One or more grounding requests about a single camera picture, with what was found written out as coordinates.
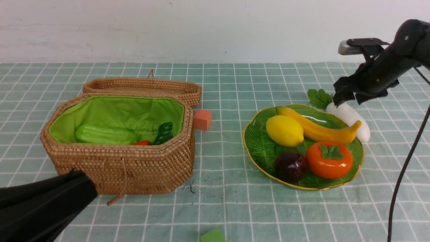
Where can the yellow toy lemon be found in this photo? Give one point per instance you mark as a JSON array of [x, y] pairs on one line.
[[285, 131]]

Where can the orange foam cube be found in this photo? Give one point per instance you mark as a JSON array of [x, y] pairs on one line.
[[202, 119]]

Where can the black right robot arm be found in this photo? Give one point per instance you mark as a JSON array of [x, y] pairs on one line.
[[413, 39]]

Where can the woven wicker basket lid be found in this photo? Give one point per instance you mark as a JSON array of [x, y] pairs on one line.
[[188, 92]]

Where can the green checkered tablecloth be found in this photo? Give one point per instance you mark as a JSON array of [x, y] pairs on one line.
[[226, 190]]

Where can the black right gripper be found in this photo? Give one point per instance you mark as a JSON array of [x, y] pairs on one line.
[[373, 78]]

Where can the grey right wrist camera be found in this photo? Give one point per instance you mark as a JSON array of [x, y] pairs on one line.
[[371, 46]]

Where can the green foam cube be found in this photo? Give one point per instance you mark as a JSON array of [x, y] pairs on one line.
[[214, 235]]

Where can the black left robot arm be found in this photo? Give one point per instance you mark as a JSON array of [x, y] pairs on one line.
[[40, 211]]

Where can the green toy bitter gourd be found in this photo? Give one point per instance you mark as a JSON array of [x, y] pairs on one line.
[[103, 135]]

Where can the red orange toy carrot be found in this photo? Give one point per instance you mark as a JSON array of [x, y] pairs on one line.
[[165, 133]]

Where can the purple toy mangosteen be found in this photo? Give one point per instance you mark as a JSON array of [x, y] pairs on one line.
[[290, 166]]

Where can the green leaf-shaped glass plate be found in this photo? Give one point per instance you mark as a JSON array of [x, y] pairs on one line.
[[263, 152]]

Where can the yellow toy banana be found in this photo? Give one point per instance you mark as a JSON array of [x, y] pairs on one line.
[[321, 126]]

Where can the white toy radish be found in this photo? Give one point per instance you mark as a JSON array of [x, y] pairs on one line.
[[323, 100]]

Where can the woven wicker basket green lining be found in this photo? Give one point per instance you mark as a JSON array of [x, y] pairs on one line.
[[124, 169]]

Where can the orange toy persimmon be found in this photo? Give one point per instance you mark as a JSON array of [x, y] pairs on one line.
[[329, 160]]

